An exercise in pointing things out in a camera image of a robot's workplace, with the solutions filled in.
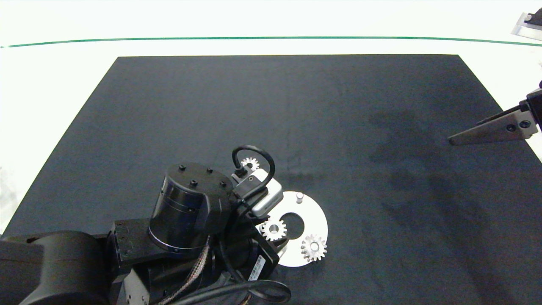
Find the round white plate with pins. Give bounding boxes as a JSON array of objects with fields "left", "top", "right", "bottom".
[{"left": 253, "top": 191, "right": 329, "bottom": 268}]

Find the thick black cable loop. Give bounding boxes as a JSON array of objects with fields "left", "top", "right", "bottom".
[{"left": 169, "top": 280, "right": 292, "bottom": 305}]

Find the thin green tape line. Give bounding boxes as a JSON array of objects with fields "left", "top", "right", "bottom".
[{"left": 0, "top": 36, "right": 542, "bottom": 48}]

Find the grey metal bracket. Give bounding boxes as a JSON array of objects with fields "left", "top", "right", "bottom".
[{"left": 511, "top": 9, "right": 542, "bottom": 42}]

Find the silver boxy wrist camera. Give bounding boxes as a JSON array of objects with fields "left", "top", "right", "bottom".
[{"left": 231, "top": 168, "right": 284, "bottom": 217}]

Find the dark mat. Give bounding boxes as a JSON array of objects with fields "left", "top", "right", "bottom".
[{"left": 0, "top": 54, "right": 542, "bottom": 305}]

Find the thin black camera cable loop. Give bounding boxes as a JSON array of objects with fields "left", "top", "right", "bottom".
[{"left": 232, "top": 145, "right": 276, "bottom": 200}]

